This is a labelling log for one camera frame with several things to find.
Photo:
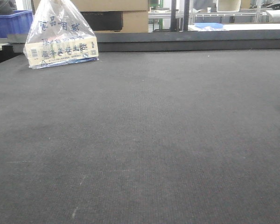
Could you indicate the large brown cardboard box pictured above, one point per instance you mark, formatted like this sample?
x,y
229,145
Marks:
x,y
113,16

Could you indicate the white plastic bin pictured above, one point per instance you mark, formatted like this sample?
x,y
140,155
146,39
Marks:
x,y
228,5

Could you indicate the metal wire rack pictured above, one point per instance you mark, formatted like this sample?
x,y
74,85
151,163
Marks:
x,y
189,12

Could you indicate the blue plastic crate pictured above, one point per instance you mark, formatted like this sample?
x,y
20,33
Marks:
x,y
17,23

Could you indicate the clear plastic bag with box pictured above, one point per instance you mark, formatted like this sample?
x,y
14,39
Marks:
x,y
59,35

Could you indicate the blue flat tray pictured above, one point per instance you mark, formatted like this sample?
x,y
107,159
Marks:
x,y
209,25

